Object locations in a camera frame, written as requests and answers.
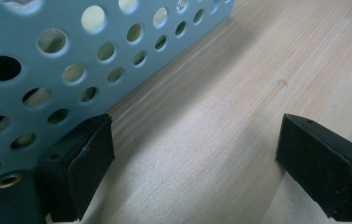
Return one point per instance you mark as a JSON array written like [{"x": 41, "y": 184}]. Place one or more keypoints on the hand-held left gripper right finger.
[{"x": 326, "y": 168}]

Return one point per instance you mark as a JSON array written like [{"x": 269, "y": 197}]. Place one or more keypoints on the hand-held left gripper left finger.
[{"x": 77, "y": 168}]

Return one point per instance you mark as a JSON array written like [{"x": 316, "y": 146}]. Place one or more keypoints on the light blue perforated basket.
[{"x": 71, "y": 46}]

